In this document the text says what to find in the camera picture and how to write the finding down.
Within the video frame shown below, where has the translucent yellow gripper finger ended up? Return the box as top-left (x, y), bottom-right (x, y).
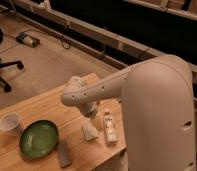
top-left (91, 116), bottom-right (103, 131)

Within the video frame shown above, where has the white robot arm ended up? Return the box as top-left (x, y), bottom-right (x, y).
top-left (61, 55), bottom-right (197, 171)

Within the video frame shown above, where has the green ceramic bowl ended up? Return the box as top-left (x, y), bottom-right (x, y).
top-left (19, 120), bottom-right (59, 159)

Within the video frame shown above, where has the small white bottle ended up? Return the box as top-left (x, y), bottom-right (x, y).
top-left (103, 109), bottom-right (118, 145)

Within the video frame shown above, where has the grey rectangular block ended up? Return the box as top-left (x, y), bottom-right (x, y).
top-left (57, 141), bottom-right (72, 168)

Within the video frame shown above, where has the clear plastic cup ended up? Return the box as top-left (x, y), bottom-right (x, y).
top-left (0, 113), bottom-right (23, 136)

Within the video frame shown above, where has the power strip on floor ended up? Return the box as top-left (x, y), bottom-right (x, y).
top-left (16, 32), bottom-right (40, 48)

